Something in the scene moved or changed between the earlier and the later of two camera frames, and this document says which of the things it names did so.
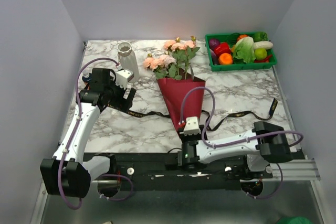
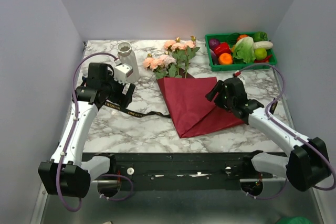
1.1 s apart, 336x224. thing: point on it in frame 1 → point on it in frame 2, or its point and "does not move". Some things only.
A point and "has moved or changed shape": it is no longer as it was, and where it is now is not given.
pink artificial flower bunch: x=174 y=61 does not move
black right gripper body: x=197 y=137 → x=229 y=102
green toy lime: x=260 y=53 does not move
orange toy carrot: x=241 y=36 does not move
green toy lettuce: x=244 y=50 does not move
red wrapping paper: x=172 y=89 has moved or changed shape
